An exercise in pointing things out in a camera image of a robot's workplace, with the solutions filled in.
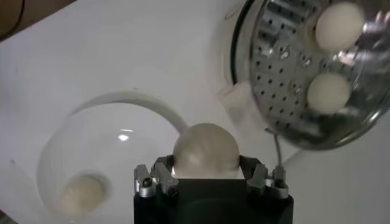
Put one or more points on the white steamed baozi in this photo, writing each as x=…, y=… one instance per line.
x=328, y=92
x=80, y=194
x=206, y=150
x=339, y=25

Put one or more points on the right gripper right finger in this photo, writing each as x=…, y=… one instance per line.
x=262, y=179

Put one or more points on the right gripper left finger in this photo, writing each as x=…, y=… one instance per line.
x=158, y=179

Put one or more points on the stainless steel steamer basket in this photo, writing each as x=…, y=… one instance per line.
x=304, y=76

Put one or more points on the white round plate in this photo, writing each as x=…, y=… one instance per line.
x=91, y=146

